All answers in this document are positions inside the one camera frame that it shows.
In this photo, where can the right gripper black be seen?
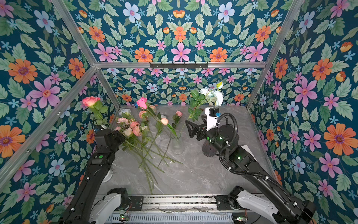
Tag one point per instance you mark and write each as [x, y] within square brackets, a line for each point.
[202, 132]

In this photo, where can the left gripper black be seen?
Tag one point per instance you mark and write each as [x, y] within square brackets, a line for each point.
[117, 134]

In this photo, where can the clear glass vase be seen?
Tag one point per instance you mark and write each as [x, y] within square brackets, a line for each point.
[176, 143]

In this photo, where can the large pink peony bunch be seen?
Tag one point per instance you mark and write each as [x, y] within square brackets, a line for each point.
[142, 141]

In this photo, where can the white flower spray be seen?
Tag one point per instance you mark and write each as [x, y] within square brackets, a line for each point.
[206, 96]

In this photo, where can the coral pink rose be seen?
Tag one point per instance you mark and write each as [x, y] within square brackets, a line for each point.
[97, 109]

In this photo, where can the hot pink rose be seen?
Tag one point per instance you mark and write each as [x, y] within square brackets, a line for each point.
[149, 110]

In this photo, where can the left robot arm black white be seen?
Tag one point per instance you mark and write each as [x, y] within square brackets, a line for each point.
[81, 209]

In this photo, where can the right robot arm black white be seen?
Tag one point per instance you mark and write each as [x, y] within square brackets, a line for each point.
[238, 160]

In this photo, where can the purple ribbed glass vase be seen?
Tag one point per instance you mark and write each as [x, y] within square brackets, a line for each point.
[211, 148]

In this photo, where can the small pink rose stem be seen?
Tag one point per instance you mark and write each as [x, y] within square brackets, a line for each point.
[176, 119]

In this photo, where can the small white dial clock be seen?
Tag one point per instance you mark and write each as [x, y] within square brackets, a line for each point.
[108, 176]

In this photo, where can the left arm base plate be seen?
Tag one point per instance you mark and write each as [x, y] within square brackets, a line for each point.
[133, 203]

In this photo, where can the aluminium front rail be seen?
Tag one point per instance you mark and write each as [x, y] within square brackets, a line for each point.
[175, 203]

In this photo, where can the metal hook rail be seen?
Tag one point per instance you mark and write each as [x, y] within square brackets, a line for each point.
[184, 65]

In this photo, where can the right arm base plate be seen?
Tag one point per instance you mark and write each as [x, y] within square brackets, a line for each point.
[226, 201]

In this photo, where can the white vented cable duct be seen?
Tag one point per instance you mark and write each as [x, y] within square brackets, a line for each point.
[172, 218]

